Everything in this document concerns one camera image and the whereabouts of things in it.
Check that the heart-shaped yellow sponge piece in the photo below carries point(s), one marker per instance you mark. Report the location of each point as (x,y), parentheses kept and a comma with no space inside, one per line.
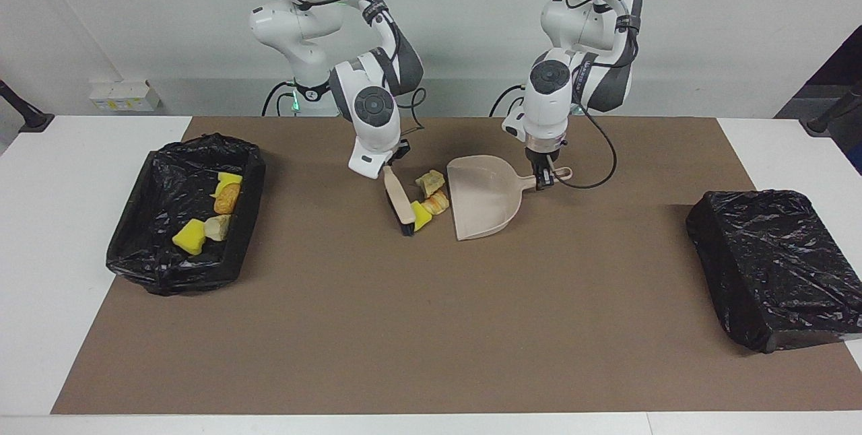
(190,236)

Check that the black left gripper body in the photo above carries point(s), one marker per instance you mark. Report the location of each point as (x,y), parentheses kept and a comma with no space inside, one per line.
(543,160)

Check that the yellow sponge wedge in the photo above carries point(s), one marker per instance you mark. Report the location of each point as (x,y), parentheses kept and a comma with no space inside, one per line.
(421,216)

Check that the brown oval bread roll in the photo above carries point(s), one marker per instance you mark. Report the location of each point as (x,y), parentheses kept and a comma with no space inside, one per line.
(226,199)

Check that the beige plastic dustpan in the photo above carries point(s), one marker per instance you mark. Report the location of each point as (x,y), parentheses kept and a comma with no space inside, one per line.
(481,199)

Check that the black bag-lined bin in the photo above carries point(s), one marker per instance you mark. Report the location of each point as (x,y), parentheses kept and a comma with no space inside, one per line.
(774,266)
(155,186)

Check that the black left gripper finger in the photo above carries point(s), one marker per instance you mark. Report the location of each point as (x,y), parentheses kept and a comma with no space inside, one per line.
(549,177)
(539,178)

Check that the brown paper table mat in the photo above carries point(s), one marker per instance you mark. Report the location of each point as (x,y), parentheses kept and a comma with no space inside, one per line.
(404,354)

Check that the black stand pole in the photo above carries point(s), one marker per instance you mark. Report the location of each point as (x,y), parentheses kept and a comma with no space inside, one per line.
(832,112)
(23,110)

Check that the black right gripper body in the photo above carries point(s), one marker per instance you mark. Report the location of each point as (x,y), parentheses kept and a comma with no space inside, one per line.
(400,151)

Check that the white wall socket box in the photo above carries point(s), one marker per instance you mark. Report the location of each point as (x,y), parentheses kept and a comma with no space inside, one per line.
(124,95)

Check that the beige hand brush black bristles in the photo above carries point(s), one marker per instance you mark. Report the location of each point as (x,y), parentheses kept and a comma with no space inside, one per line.
(397,196)

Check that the striped croissant piece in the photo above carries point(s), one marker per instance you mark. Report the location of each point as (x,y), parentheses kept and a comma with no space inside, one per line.
(438,203)

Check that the notched yellow sponge piece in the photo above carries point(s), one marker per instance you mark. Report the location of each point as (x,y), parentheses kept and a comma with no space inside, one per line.
(230,179)

